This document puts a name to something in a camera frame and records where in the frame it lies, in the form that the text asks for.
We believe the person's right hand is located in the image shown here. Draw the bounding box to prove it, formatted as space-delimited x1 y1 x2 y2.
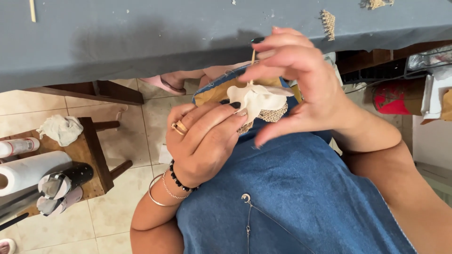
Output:
237 26 354 149

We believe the person's left hand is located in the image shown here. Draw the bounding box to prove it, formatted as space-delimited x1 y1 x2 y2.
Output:
165 99 249 189

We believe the burlap piece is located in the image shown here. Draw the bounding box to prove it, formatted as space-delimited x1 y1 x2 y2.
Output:
237 102 289 135

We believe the cream clay flower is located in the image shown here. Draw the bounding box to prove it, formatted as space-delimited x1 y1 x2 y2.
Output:
227 83 294 123

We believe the silver bangle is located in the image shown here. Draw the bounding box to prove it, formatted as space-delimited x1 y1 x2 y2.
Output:
148 172 179 207

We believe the frayed burlap scrap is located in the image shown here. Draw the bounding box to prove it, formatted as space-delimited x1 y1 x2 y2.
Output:
319 9 336 41

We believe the pink slipper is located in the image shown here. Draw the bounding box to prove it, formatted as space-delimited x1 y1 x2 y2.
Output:
139 75 187 96

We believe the red bucket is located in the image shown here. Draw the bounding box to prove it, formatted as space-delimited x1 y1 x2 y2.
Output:
372 78 425 115

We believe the dark wooden table beam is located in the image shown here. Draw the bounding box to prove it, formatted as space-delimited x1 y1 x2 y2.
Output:
23 80 145 106

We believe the small burlap scrap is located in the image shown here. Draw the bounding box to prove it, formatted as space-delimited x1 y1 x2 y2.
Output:
360 0 395 10

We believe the brown wooden stool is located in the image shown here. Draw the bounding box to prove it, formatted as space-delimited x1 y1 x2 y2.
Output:
0 117 133 216

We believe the blue denim top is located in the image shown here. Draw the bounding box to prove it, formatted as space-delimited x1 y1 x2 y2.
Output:
176 116 418 254

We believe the white box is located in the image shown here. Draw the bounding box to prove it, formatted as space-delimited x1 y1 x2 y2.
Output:
420 69 452 120

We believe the grey tablecloth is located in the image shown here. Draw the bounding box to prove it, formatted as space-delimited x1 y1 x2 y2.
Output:
0 0 452 93

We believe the black dotted cup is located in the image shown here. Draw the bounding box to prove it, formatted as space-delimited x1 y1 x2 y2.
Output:
38 163 94 200

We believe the crumpled white cloth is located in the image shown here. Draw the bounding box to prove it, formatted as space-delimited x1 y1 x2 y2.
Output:
36 115 84 147

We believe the pink cup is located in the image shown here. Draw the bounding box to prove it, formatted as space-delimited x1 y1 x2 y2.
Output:
37 186 84 217

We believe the white paper towel roll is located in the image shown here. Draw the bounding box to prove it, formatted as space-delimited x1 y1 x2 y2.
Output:
0 151 73 197

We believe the white tube with red label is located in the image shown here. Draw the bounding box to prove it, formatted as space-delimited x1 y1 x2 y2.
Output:
0 138 40 159

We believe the grey metal bar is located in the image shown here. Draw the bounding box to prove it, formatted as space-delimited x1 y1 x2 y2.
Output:
0 189 41 222

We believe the black rod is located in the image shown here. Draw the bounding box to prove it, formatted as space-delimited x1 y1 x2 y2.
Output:
0 212 29 232

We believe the pink and white shoe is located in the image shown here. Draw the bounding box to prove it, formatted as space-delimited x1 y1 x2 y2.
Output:
0 238 17 254

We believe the gold ring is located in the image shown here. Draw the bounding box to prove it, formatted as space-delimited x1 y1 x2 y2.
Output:
171 120 189 136

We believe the black bead bracelet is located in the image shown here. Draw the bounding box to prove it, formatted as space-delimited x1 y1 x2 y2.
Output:
168 159 200 192

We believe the thin chain bracelet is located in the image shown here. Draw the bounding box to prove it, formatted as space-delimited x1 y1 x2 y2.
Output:
161 171 191 199

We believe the black wire rack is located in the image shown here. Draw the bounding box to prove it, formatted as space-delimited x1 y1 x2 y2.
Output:
335 46 452 86

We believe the silver moon pendant necklace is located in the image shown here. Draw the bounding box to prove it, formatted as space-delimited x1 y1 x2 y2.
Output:
241 193 315 254

